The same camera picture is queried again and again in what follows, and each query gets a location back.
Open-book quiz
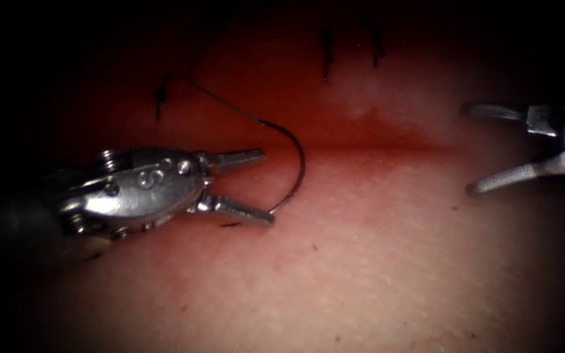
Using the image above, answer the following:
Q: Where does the right arm needle driver jaw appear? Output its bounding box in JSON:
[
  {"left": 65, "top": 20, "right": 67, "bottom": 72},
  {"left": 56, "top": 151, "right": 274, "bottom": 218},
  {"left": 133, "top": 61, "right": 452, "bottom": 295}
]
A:
[
  {"left": 460, "top": 101, "right": 559, "bottom": 138},
  {"left": 465, "top": 150, "right": 565, "bottom": 198}
]

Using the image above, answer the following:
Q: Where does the left arm needle driver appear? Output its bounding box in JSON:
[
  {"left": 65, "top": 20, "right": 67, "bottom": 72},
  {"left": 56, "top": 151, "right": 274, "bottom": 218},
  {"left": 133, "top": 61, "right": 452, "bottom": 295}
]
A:
[{"left": 49, "top": 146, "right": 212, "bottom": 242}]

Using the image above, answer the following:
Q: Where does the left arm needle driver jaw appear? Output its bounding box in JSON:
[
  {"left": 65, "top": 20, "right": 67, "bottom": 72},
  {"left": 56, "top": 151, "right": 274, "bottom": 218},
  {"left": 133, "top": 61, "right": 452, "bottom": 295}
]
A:
[
  {"left": 196, "top": 194, "right": 276, "bottom": 228},
  {"left": 197, "top": 148, "right": 267, "bottom": 174}
]

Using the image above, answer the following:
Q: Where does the blue thread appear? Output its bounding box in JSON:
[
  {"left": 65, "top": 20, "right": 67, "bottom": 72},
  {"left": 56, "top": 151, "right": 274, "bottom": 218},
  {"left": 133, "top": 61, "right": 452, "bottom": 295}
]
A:
[{"left": 187, "top": 19, "right": 264, "bottom": 124}]

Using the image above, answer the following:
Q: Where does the curved steel needle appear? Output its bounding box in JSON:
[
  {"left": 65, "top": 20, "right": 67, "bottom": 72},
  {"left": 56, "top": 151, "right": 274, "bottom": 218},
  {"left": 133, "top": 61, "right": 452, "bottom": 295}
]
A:
[{"left": 256, "top": 118, "right": 308, "bottom": 216}]

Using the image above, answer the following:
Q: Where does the tissue pad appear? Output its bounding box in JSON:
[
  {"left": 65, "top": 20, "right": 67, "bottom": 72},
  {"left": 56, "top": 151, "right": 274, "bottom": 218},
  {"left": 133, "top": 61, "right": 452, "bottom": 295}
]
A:
[{"left": 17, "top": 9, "right": 565, "bottom": 353}]

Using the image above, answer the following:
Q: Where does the black stitching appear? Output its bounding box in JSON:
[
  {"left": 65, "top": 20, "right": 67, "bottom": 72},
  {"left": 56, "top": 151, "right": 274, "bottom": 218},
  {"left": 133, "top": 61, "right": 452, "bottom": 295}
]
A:
[{"left": 152, "top": 19, "right": 387, "bottom": 122}]

